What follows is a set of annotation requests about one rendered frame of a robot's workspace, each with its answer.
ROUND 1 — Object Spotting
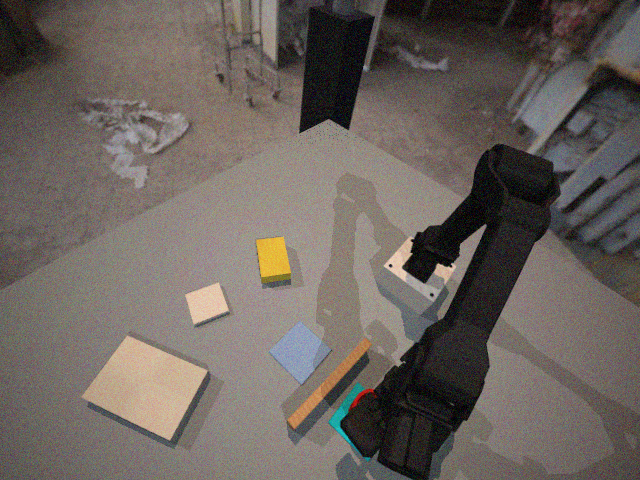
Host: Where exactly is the yellow rectangular block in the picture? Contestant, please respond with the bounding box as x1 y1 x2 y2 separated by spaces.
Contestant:
256 237 291 283

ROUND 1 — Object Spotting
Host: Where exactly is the beige flat square panel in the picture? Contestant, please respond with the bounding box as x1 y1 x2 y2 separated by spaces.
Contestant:
81 336 210 441

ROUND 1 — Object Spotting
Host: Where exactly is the beige flat square block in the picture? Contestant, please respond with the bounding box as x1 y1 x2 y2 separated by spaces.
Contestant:
185 283 229 326

